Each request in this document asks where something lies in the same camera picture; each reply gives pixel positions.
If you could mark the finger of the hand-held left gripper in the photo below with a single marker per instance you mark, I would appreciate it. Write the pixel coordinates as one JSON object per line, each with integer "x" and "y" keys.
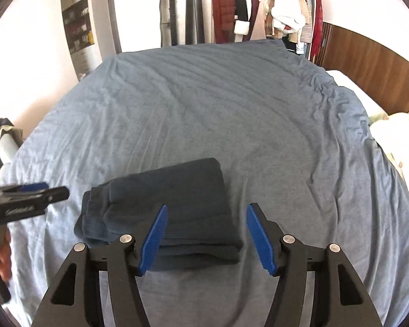
{"x": 56, "y": 194}
{"x": 34, "y": 186}

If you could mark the black pants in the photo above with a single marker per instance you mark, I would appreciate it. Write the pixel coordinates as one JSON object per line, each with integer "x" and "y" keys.
{"x": 191, "y": 190}

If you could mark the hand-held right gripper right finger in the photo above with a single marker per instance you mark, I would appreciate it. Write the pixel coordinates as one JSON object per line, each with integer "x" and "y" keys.
{"x": 260, "y": 238}

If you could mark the black tower fan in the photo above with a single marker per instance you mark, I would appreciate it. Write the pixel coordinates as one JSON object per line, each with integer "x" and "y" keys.
{"x": 194, "y": 20}

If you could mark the pale plain pillow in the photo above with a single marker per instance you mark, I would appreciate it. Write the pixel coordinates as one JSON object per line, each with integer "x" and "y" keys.
{"x": 354, "y": 88}

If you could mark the yellow-green cloth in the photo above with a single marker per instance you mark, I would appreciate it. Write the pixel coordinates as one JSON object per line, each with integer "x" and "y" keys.
{"x": 6, "y": 130}

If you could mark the wooden headboard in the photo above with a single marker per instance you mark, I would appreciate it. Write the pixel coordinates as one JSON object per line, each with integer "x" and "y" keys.
{"x": 378, "y": 64}

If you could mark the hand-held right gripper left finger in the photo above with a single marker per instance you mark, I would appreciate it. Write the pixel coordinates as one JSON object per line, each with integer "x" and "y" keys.
{"x": 153, "y": 238}

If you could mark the person's left hand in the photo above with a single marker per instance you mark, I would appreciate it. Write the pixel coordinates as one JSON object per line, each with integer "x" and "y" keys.
{"x": 5, "y": 255}

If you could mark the cream patterned pillow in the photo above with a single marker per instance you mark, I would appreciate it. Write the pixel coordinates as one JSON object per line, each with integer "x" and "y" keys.
{"x": 405, "y": 143}

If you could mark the row of hanging clothes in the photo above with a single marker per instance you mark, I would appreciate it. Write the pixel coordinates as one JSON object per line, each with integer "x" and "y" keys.
{"x": 225, "y": 6}

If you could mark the arched wall shelf niche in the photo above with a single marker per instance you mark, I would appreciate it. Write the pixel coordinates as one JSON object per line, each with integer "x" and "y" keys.
{"x": 76, "y": 24}

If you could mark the blue-grey blanket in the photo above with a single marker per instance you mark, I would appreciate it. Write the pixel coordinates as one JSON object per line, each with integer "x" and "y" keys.
{"x": 225, "y": 115}

